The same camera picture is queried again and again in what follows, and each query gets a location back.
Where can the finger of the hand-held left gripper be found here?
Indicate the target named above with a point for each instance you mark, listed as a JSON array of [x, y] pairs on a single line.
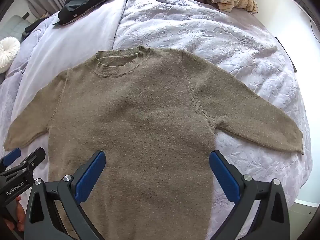
[[35, 156], [12, 154]]

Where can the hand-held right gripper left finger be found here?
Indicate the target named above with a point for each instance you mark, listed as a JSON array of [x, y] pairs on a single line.
[[90, 177]]

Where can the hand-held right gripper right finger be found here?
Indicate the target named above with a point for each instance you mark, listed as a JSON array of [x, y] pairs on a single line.
[[223, 177]]

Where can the olive brown knit sweater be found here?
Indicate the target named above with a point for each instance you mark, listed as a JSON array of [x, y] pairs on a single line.
[[150, 117]]

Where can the person's left hand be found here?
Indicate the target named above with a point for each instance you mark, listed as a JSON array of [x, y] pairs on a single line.
[[19, 212]]

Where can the white round cushion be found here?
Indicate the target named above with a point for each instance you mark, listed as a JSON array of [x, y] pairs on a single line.
[[8, 52]]

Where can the lilac fleece blanket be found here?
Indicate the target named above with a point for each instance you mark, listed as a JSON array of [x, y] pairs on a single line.
[[75, 42]]

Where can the grey armchair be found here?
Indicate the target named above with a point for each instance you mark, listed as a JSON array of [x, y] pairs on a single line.
[[15, 25]]

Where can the lilac embossed quilt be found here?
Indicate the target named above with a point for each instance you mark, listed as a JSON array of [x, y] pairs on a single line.
[[200, 30]]

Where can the dark jacket with plaid lining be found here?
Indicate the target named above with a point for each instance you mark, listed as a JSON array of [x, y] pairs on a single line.
[[82, 2]]

